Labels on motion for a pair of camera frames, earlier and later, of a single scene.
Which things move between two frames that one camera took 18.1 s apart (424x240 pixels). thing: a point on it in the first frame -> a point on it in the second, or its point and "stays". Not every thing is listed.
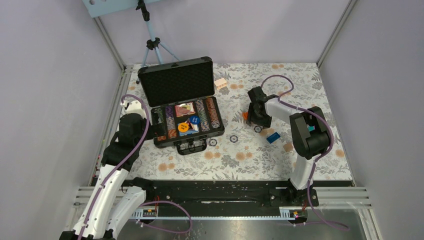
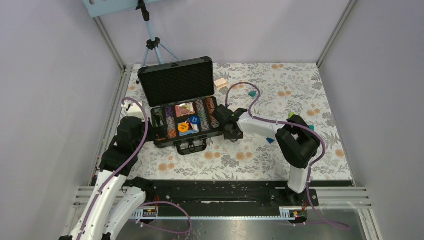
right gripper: x=266 y=123 -> x=227 y=136
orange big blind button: x=183 y=127 stays
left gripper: x=157 y=129 stays
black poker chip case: x=185 y=112 stays
